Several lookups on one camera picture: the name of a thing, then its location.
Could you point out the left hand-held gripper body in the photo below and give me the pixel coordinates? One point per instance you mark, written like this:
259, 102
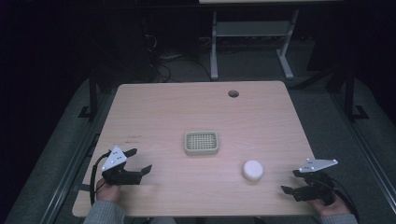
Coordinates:
115, 160

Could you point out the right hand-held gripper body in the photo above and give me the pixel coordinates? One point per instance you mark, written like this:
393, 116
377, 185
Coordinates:
316, 183

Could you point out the white round soap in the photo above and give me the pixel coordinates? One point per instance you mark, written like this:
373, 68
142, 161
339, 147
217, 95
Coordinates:
252, 170

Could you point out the beige slotted soap dish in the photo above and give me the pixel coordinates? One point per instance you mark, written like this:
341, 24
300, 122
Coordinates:
201, 142

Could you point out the person's right hand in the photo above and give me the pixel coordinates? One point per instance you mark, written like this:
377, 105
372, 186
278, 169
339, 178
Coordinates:
334, 208

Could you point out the person's left hand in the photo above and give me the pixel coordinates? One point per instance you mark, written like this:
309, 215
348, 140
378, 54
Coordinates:
107, 191

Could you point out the black metal stand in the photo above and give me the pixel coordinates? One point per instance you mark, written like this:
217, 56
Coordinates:
350, 93

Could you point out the metal floor rail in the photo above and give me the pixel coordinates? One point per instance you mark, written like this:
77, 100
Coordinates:
370, 146
70, 174

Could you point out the white metal desk frame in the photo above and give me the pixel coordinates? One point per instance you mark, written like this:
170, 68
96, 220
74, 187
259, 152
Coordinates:
214, 46

